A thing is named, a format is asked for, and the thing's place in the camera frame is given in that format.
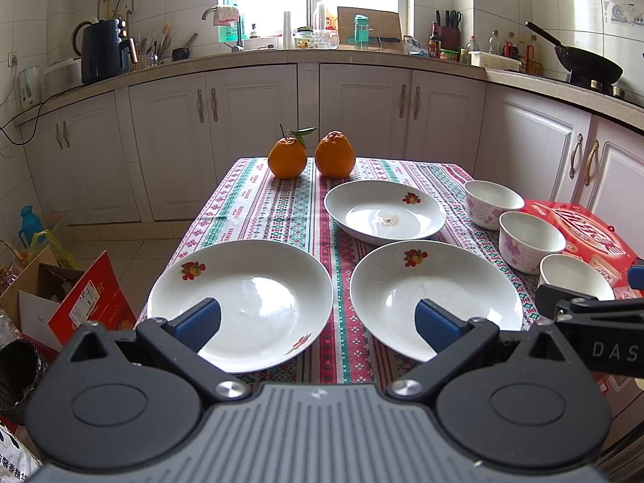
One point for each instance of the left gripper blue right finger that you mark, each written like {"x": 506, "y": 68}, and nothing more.
{"x": 437, "y": 326}

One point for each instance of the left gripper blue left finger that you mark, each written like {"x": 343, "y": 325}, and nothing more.
{"x": 195, "y": 327}

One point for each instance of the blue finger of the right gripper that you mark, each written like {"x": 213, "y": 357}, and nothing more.
{"x": 635, "y": 277}

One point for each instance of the white floral bowl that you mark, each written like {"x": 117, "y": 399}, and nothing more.
{"x": 487, "y": 201}
{"x": 524, "y": 240}
{"x": 568, "y": 272}

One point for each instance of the white stained plate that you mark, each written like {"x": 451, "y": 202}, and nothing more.
{"x": 381, "y": 212}

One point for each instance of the white kitchen cabinets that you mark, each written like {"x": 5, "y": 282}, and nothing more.
{"x": 155, "y": 151}

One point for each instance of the red gift box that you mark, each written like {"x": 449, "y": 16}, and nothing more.
{"x": 588, "y": 238}

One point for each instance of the red cardboard box on floor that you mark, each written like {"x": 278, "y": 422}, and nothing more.
{"x": 95, "y": 297}

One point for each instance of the patterned red green tablecloth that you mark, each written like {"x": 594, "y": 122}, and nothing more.
{"x": 251, "y": 204}

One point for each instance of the black bucket on floor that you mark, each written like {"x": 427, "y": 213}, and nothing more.
{"x": 21, "y": 369}

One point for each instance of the orange with leaf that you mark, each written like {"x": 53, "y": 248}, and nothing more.
{"x": 288, "y": 156}

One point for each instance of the bumpy orange without leaf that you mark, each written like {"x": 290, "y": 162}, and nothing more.
{"x": 335, "y": 156}

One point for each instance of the black wok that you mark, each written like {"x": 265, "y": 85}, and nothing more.
{"x": 583, "y": 66}

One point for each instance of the soy sauce bottle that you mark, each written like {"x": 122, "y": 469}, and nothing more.
{"x": 434, "y": 41}

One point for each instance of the black air fryer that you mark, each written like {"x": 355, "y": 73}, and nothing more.
{"x": 105, "y": 47}

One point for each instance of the knife block with knives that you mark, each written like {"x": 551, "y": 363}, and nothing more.
{"x": 449, "y": 28}

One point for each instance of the wooden cutting board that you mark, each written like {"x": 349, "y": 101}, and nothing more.
{"x": 383, "y": 28}

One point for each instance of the teal canister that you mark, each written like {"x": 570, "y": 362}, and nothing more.
{"x": 361, "y": 32}

